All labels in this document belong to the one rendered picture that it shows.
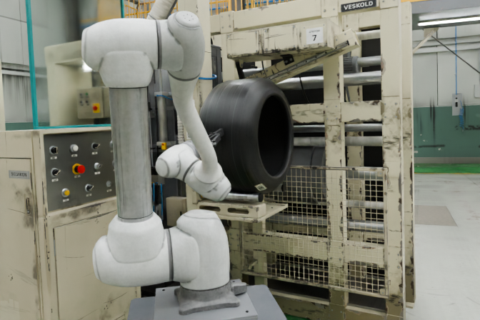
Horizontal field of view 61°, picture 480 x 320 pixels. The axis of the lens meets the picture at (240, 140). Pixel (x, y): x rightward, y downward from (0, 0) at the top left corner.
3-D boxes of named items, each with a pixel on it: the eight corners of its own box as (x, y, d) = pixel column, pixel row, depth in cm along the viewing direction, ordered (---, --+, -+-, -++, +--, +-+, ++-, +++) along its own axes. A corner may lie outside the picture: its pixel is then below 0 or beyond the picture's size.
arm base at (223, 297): (253, 304, 122) (253, 286, 122) (179, 316, 117) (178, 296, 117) (239, 282, 140) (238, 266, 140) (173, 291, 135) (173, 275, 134)
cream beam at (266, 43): (226, 58, 239) (225, 33, 238) (246, 63, 261) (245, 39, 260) (327, 46, 210) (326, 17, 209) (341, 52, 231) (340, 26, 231)
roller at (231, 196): (205, 193, 218) (201, 199, 216) (201, 187, 216) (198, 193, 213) (264, 197, 201) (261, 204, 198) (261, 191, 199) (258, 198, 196)
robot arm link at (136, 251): (173, 292, 119) (93, 304, 113) (168, 266, 134) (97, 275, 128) (162, 16, 104) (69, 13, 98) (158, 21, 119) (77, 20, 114)
